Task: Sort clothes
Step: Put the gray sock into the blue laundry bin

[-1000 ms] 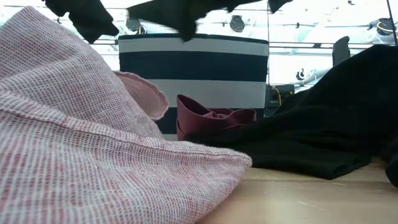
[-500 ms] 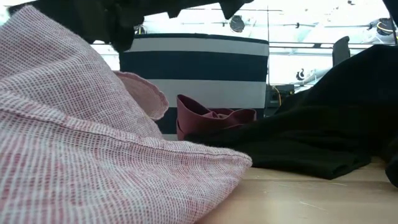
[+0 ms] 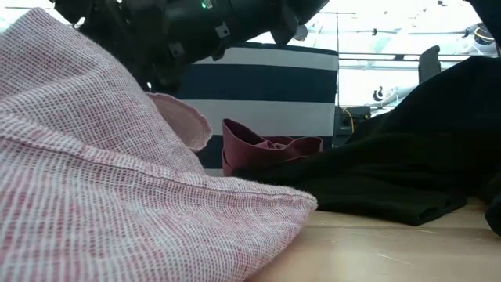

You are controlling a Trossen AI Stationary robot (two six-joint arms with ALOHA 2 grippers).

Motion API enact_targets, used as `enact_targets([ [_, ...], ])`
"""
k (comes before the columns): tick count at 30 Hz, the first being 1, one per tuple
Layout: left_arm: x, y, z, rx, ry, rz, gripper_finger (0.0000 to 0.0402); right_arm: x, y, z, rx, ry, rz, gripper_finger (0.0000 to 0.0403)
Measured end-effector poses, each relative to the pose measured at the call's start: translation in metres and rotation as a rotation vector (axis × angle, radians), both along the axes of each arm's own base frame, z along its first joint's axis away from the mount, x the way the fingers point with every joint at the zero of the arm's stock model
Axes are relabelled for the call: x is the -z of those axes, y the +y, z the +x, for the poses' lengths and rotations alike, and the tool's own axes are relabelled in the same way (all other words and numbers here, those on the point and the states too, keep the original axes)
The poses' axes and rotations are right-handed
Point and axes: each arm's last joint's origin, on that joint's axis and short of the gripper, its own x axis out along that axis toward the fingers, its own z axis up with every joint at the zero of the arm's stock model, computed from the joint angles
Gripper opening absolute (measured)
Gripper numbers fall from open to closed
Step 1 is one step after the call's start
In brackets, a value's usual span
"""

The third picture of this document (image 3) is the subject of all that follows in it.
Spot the pink woven shirt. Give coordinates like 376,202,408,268
0,7,319,282

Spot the maroon garment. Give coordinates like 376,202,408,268
222,118,324,177

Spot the black knit garment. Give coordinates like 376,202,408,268
234,56,501,238

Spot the blue white-striped fabric bin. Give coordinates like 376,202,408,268
171,42,340,172

